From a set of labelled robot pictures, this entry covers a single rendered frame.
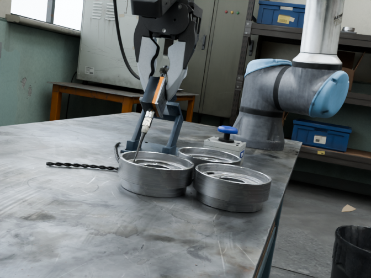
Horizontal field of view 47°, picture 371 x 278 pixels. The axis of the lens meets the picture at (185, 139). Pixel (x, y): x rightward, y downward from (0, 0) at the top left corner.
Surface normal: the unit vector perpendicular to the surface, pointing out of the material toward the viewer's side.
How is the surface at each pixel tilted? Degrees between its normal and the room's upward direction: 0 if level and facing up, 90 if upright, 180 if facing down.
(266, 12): 90
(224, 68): 90
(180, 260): 0
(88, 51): 90
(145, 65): 90
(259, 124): 72
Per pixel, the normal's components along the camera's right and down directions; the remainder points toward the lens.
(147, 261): 0.14, -0.98
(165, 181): 0.29, 0.19
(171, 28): -0.25, 0.11
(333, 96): 0.71, 0.33
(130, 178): -0.57, 0.05
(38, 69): 0.94, 0.18
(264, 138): 0.15, -0.13
